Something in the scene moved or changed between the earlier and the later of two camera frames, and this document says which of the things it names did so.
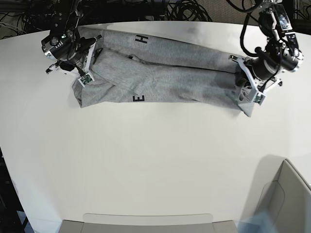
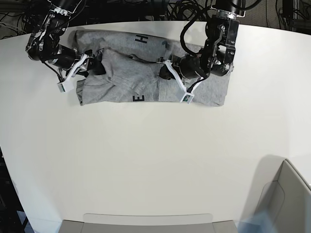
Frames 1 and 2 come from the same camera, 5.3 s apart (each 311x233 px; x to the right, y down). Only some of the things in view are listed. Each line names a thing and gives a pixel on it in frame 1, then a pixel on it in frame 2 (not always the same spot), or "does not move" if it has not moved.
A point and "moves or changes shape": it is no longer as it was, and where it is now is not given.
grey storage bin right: (279, 190) does not move
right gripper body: (267, 65) to (190, 66)
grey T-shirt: (135, 67) moves or changes shape
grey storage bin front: (148, 223) does not move
